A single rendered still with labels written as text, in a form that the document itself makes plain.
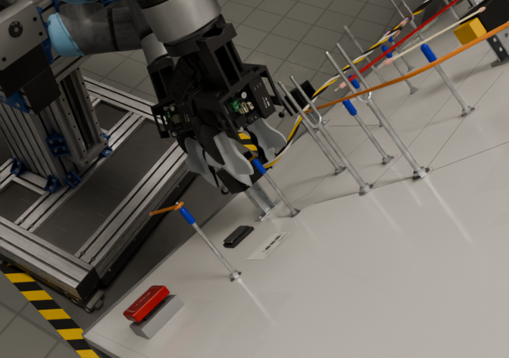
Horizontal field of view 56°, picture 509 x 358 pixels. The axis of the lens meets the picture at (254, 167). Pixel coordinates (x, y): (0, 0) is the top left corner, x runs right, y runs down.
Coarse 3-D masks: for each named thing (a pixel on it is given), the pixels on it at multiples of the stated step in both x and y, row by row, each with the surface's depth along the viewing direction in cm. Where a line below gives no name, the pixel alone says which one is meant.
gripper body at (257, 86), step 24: (216, 24) 49; (168, 48) 50; (192, 48) 49; (216, 48) 48; (216, 72) 49; (240, 72) 52; (264, 72) 52; (192, 96) 53; (216, 96) 51; (240, 96) 51; (264, 96) 53; (216, 120) 56; (240, 120) 52
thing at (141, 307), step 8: (152, 288) 59; (160, 288) 56; (144, 296) 58; (152, 296) 56; (160, 296) 56; (136, 304) 57; (144, 304) 55; (152, 304) 55; (160, 304) 57; (128, 312) 57; (136, 312) 54; (144, 312) 55; (152, 312) 56; (136, 320) 54; (144, 320) 57
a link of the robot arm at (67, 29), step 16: (64, 16) 81; (80, 16) 81; (96, 16) 82; (48, 32) 81; (64, 32) 81; (80, 32) 81; (96, 32) 81; (112, 32) 82; (64, 48) 82; (80, 48) 83; (96, 48) 83; (112, 48) 84
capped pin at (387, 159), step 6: (342, 102) 52; (348, 102) 51; (348, 108) 52; (354, 108) 52; (354, 114) 52; (360, 120) 52; (366, 126) 52; (366, 132) 52; (372, 138) 52; (378, 144) 52; (378, 150) 52; (384, 156) 52; (390, 156) 53; (384, 162) 53
